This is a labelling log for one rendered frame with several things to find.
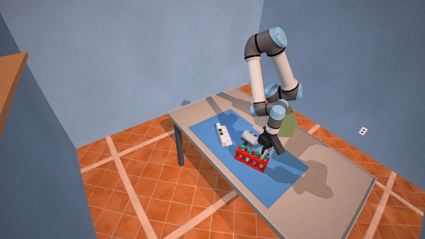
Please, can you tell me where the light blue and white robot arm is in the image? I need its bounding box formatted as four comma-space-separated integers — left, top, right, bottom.
244, 27, 302, 134

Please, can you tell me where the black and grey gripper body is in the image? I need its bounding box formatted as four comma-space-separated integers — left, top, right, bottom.
257, 126, 277, 149

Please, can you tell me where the blue flat mat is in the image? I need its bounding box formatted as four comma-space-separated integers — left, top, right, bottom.
188, 109, 309, 209

